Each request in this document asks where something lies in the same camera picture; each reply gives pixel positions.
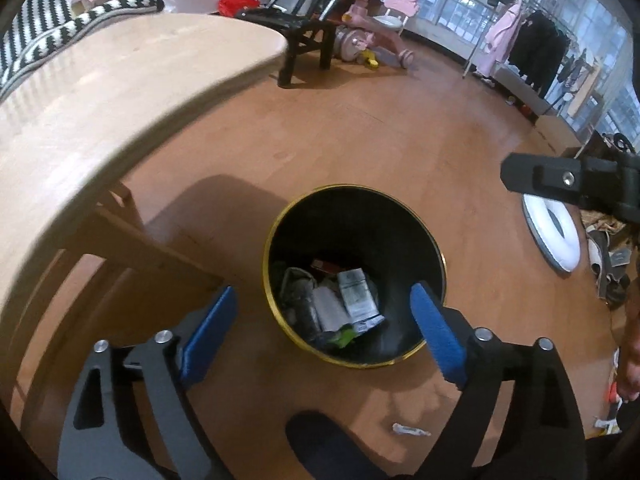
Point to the silver foil packet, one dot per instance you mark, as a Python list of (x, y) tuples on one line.
[(357, 302)]

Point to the black coat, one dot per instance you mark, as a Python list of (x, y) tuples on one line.
[(537, 45)]

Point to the grey slipper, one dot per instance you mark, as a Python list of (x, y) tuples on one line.
[(597, 255)]

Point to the cardboard box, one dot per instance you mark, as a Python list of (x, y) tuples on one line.
[(555, 130)]

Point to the black white striped sofa cover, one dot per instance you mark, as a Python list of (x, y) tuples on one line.
[(60, 25)]

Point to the red cigarette box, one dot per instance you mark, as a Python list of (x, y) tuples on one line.
[(324, 264)]

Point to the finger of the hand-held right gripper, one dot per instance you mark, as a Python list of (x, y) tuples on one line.
[(545, 177)]

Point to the clear plastic bag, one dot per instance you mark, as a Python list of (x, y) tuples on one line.
[(295, 292)]

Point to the black chair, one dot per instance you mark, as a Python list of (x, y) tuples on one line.
[(300, 27)]

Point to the pink coat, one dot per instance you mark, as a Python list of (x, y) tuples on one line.
[(497, 35)]

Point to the dark slipper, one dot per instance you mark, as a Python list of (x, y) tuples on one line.
[(615, 287)]

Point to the red bag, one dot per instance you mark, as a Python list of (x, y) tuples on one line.
[(237, 2)]

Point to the black gold rimmed trash bin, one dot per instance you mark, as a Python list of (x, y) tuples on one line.
[(380, 240)]

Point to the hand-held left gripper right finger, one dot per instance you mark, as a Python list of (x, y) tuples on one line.
[(437, 335)]

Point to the person's right forearm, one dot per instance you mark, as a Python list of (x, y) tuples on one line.
[(631, 360)]

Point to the yellow toy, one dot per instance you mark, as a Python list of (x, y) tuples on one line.
[(371, 61)]

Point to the pink tricycle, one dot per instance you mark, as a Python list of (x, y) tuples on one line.
[(395, 5)]

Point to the small white wrapper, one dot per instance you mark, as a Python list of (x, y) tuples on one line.
[(407, 429)]

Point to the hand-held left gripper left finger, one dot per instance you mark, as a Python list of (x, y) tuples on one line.
[(210, 335)]

